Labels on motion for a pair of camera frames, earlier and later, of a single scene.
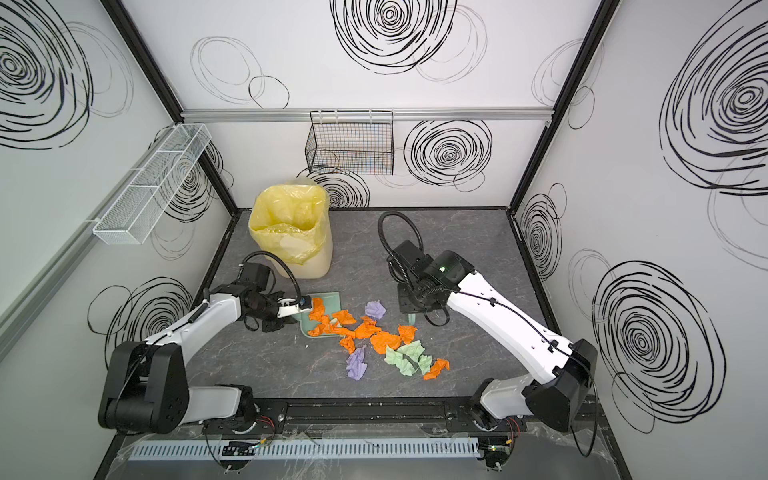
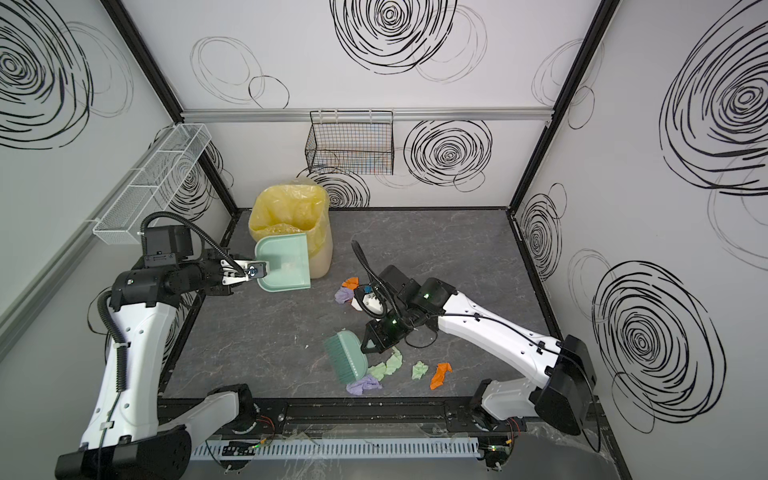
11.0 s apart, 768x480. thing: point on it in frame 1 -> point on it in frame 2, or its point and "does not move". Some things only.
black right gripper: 411,301 -> 377,338
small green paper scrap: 396,358 -> 393,363
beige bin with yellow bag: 291,221 does not move
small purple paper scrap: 355,365 -> 366,383
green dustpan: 331,303 -> 288,262
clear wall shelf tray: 150,186 does not move
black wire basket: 351,142 does not move
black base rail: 362,417 does not move
